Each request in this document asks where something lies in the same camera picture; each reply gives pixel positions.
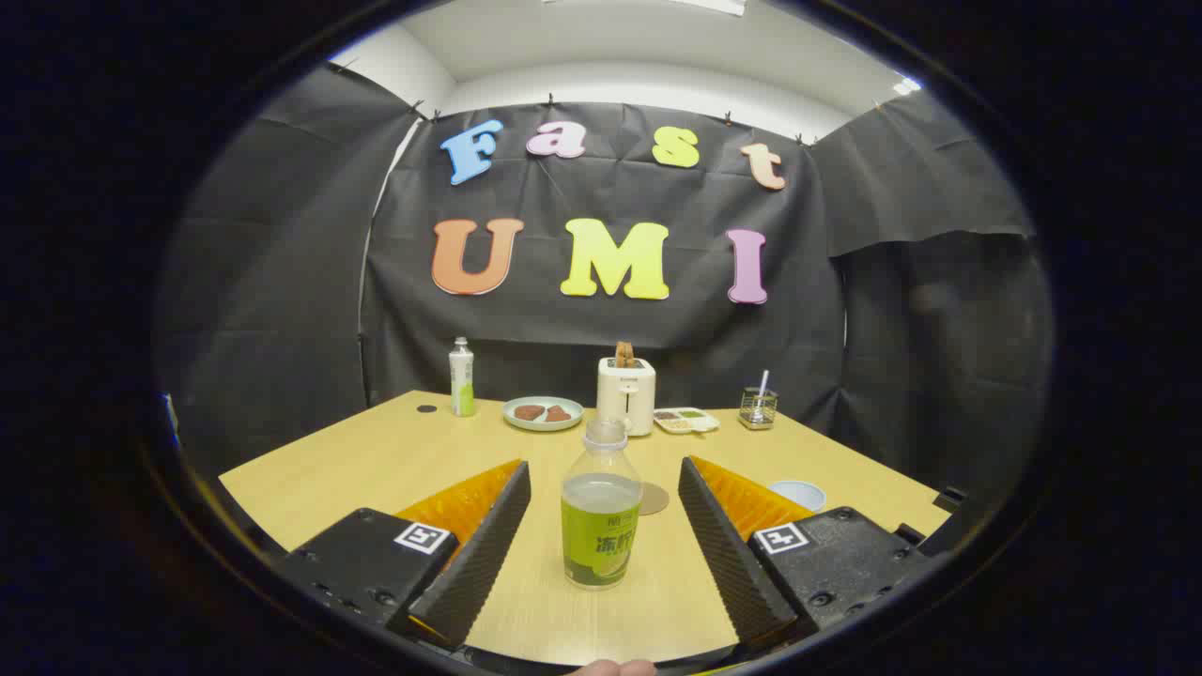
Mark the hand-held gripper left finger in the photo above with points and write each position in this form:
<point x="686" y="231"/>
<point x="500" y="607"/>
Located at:
<point x="488" y="554"/>

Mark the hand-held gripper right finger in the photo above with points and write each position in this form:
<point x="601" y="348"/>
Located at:
<point x="728" y="554"/>

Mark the round brown coaster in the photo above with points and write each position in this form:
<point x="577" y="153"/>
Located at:
<point x="655" y="499"/>

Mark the pale blue cup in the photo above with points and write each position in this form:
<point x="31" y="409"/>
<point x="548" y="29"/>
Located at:
<point x="798" y="494"/>

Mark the green label juice bottle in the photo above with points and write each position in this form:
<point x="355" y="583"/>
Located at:
<point x="601" y="540"/>

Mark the white and green capped bottle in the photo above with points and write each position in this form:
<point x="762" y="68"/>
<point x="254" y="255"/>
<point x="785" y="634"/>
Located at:
<point x="462" y="385"/>

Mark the pale green plate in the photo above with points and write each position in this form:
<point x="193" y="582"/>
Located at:
<point x="540" y="424"/>

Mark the white divided food tray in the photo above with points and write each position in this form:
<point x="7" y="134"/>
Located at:
<point x="685" y="421"/>

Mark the brown meat piece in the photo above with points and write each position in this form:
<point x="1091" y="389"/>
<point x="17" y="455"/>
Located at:
<point x="530" y="411"/>
<point x="559" y="414"/>

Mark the wooden table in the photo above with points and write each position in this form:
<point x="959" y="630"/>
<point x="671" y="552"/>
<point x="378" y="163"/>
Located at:
<point x="357" y="469"/>

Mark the white straw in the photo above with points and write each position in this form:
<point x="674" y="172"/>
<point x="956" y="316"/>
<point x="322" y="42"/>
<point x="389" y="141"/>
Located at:
<point x="762" y="380"/>

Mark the white toaster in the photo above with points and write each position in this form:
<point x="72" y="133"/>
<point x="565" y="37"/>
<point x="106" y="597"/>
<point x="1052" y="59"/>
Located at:
<point x="625" y="394"/>

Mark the brown toast slice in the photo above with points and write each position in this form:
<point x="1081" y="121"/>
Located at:
<point x="624" y="354"/>

